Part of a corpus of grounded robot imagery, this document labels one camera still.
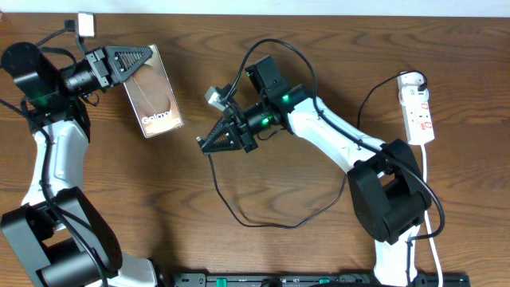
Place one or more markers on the white USB charger adapter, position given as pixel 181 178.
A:
pixel 410 81

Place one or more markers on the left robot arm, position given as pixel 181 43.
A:
pixel 57 235

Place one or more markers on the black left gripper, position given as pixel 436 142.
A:
pixel 106 65

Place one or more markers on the white power strip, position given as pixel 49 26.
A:
pixel 416 115

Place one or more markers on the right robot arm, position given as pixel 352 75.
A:
pixel 388 193

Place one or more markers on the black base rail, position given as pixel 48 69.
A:
pixel 355 278

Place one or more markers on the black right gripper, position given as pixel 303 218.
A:
pixel 235 139

